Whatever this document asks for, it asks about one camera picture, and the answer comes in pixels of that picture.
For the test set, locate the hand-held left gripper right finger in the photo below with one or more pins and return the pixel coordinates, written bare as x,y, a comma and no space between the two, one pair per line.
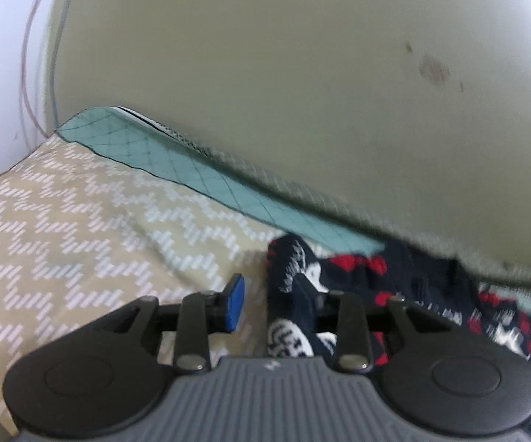
353,327

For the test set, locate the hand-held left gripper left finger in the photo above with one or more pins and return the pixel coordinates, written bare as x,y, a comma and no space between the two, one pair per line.
235,303

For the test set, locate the navy red patterned knit garment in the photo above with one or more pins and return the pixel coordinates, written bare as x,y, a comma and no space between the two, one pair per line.
435,285

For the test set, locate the teal quilted mat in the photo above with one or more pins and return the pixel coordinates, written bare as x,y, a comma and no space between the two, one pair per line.
164,156

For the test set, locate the beige zigzag bed sheet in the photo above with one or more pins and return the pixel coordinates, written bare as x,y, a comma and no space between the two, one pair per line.
76,235

